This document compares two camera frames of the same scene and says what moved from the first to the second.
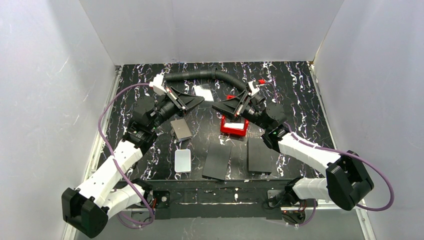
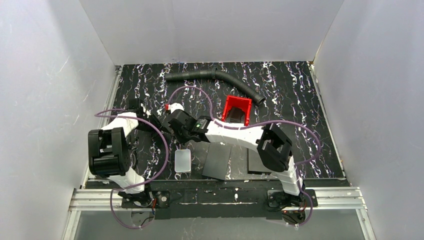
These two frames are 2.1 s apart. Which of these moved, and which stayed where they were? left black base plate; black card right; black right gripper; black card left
Moved: black right gripper
Stayed: left black base plate; black card right; black card left
